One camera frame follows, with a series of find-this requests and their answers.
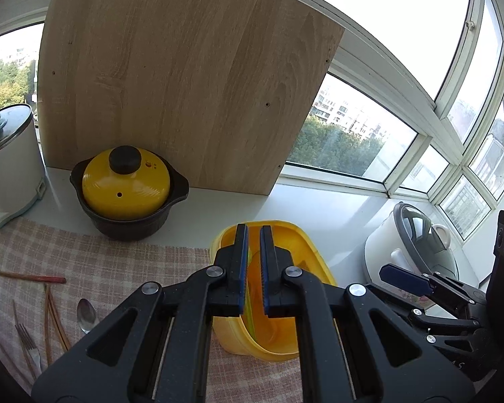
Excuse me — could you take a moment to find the steel spoon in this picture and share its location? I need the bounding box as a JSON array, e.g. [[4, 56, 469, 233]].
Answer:
[[76, 299, 99, 335]]

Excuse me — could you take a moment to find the wooden chopstick three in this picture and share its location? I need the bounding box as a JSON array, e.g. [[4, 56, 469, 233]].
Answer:
[[48, 289, 71, 352]]

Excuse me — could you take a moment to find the green plastic utensil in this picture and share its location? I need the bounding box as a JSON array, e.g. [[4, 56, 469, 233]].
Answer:
[[243, 254, 256, 339]]

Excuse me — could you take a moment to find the steel fork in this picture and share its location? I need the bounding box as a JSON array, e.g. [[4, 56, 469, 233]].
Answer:
[[12, 302, 42, 376]]

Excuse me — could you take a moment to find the red chopstick horizontal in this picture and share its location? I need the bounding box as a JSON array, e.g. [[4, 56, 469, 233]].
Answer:
[[0, 271, 67, 284]]

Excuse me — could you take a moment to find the wooden chopstick two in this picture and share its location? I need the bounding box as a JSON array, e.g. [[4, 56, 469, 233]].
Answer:
[[43, 284, 52, 367]]

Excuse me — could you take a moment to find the long curved wooden chopstick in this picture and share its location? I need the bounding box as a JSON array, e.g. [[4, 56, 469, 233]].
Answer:
[[0, 340, 32, 386]]

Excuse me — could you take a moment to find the white floral rice cooker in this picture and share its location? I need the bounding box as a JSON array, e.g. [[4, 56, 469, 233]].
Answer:
[[363, 202, 459, 309]]

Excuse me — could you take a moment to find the yellow plastic utensil container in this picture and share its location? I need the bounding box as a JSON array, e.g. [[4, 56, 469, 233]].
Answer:
[[213, 220, 336, 362]]

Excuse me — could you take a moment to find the pink plaid cloth mat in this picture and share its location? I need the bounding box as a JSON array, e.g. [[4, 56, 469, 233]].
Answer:
[[0, 216, 316, 403]]

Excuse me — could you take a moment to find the black pot yellow lid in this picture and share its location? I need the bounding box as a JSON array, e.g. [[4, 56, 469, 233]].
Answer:
[[70, 146, 189, 242]]

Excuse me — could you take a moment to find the wooden board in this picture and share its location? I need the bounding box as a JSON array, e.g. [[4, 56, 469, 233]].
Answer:
[[38, 0, 344, 195]]

